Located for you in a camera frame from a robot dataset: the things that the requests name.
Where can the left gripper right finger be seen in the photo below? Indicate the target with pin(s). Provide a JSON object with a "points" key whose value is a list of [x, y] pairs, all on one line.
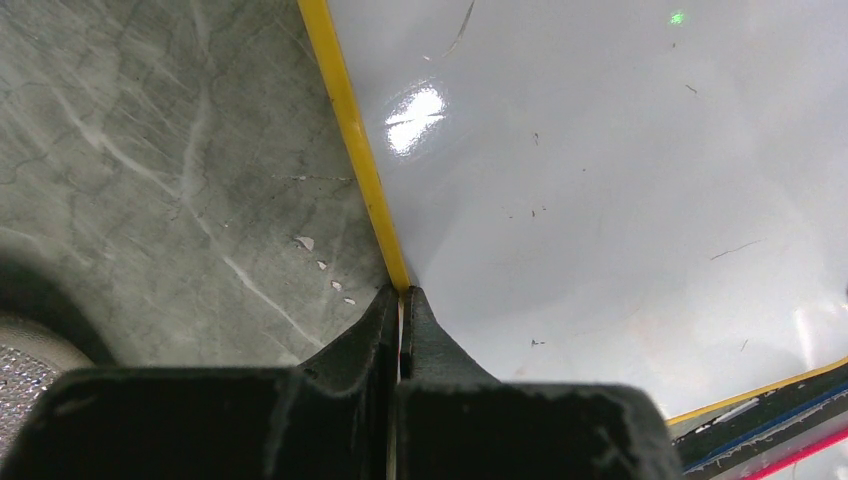
{"points": [[454, 420]]}

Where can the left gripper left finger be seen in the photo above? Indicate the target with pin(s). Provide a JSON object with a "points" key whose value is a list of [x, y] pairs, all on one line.
{"points": [[326, 418]]}

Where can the yellow framed whiteboard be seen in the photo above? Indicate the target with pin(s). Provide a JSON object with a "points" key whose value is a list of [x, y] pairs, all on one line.
{"points": [[651, 193]]}

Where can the grey scrubbing pad left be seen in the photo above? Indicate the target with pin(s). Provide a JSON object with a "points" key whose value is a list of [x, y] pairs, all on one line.
{"points": [[32, 358]]}

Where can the red white tray edge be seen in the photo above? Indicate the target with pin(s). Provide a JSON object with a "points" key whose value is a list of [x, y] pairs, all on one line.
{"points": [[802, 457]]}

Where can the black aluminium base frame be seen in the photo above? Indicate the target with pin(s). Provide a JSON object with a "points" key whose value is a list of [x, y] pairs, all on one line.
{"points": [[768, 432]]}

